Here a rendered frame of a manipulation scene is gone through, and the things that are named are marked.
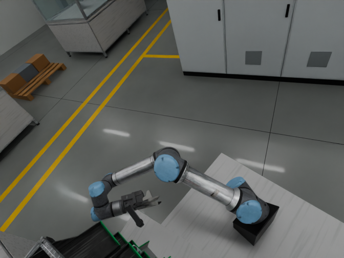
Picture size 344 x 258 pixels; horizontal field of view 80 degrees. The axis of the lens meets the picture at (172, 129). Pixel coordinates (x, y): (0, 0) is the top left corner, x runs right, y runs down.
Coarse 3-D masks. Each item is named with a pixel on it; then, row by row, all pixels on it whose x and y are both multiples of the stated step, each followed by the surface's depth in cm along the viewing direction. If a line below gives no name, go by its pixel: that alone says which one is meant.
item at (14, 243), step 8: (0, 232) 178; (8, 240) 174; (16, 240) 185; (24, 240) 197; (0, 248) 155; (8, 248) 161; (16, 248) 170; (24, 248) 180; (0, 256) 151; (8, 256) 149; (16, 256) 158; (24, 256) 166
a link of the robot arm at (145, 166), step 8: (144, 160) 110; (152, 160) 108; (128, 168) 111; (136, 168) 109; (144, 168) 109; (152, 168) 109; (104, 176) 118; (112, 176) 113; (120, 176) 111; (128, 176) 110; (136, 176) 111; (112, 184) 112
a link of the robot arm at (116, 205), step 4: (120, 200) 108; (112, 204) 105; (116, 204) 104; (120, 204) 105; (112, 208) 103; (116, 208) 103; (120, 208) 104; (116, 212) 103; (120, 212) 104; (116, 216) 106
